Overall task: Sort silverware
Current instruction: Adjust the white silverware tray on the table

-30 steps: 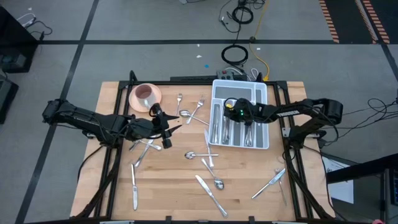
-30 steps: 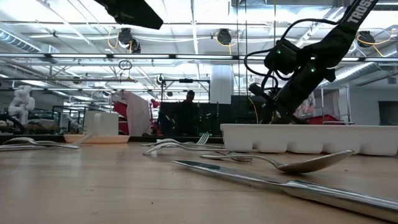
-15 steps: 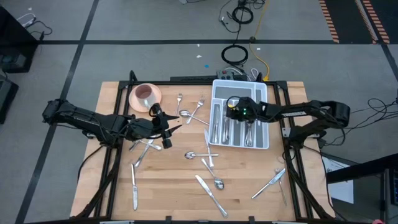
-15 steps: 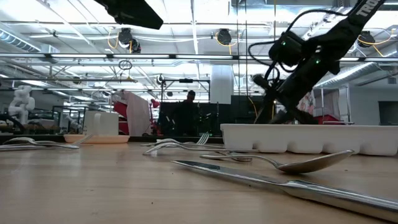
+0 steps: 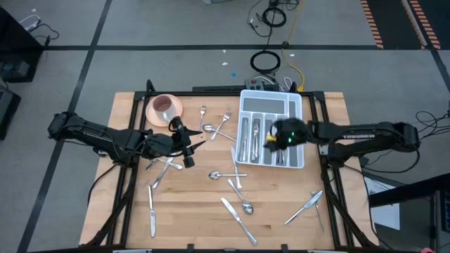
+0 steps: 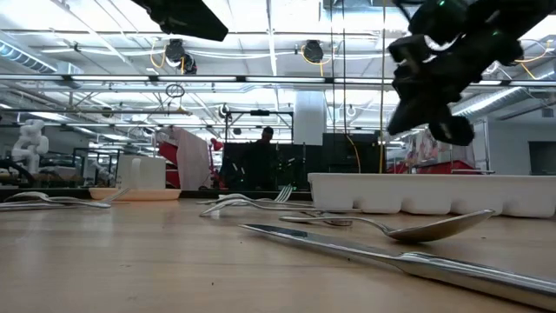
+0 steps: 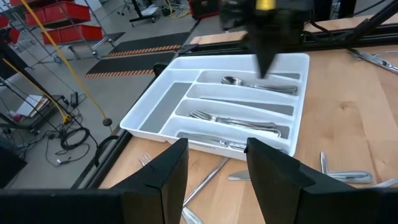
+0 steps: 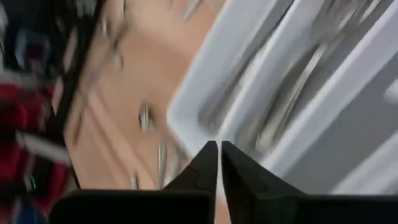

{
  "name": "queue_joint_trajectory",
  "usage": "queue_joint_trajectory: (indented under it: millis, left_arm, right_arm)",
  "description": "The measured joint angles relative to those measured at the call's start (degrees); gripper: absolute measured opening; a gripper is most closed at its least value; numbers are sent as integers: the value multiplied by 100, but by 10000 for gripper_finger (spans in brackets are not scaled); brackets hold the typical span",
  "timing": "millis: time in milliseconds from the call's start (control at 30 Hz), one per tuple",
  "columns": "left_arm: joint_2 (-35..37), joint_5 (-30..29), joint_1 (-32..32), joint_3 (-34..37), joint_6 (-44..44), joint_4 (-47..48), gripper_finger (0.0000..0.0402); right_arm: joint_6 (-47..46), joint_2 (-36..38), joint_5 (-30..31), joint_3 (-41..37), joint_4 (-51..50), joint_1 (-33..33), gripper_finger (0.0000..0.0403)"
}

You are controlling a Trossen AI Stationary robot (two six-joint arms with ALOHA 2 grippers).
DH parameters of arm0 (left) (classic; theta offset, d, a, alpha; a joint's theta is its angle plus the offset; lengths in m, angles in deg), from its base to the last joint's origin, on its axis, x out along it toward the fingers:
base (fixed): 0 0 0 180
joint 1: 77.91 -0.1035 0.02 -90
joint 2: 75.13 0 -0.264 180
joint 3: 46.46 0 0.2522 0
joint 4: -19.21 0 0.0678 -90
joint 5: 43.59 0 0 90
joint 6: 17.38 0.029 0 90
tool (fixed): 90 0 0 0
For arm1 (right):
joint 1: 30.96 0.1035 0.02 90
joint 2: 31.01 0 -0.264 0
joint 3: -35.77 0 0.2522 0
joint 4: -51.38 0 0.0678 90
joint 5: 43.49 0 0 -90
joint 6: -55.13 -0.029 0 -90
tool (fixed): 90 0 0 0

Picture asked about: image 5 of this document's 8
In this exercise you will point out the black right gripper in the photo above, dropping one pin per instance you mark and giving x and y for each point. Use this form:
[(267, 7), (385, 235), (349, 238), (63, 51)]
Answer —
[(295, 133)]

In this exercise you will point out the black cabinet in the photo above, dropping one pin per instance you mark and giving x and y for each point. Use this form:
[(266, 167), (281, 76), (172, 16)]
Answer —
[(14, 52)]

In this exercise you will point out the white plastic cutlery tray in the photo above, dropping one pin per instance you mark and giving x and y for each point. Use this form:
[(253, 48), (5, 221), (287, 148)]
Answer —
[(262, 105)]

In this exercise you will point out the white paper sheet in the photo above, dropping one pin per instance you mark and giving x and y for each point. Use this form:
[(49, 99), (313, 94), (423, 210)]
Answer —
[(386, 218)]

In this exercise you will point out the small silver fork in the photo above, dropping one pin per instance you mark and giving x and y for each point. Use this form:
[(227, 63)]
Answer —
[(202, 109)]

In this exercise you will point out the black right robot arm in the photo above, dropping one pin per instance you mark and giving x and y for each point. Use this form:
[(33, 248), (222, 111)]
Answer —
[(369, 137)]

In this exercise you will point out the peach ceramic saucer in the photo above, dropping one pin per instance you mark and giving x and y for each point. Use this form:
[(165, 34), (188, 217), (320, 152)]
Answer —
[(152, 117)]

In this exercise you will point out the black side table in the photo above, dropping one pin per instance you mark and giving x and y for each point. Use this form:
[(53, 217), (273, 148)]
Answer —
[(404, 191)]

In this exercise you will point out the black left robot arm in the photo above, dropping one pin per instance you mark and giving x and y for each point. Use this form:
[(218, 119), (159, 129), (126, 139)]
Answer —
[(95, 135)]

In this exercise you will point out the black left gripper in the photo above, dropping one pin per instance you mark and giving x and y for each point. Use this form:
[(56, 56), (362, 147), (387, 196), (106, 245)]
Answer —
[(161, 145)]

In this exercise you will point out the black floor case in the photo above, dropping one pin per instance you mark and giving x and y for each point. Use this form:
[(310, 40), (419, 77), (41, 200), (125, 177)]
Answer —
[(7, 112)]

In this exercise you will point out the grey power strip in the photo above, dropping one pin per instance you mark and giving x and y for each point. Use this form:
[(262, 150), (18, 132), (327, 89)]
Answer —
[(255, 84)]

